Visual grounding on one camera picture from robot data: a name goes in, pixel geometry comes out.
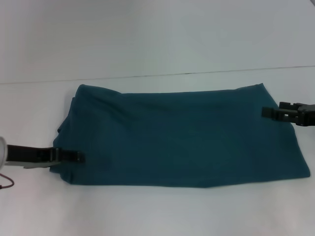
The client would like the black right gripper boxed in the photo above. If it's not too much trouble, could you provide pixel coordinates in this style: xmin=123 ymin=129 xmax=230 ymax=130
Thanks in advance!
xmin=261 ymin=101 xmax=315 ymax=128

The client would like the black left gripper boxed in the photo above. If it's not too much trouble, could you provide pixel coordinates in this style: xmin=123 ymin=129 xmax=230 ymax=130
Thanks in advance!
xmin=6 ymin=144 xmax=86 ymax=170

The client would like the teal t-shirt with FREE print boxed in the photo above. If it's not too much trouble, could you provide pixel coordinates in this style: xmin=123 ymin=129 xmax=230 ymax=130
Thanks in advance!
xmin=50 ymin=83 xmax=313 ymax=189

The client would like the left arm cable with plug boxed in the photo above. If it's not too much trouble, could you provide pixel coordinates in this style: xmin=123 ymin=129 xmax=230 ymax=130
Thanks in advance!
xmin=0 ymin=173 xmax=16 ymax=190

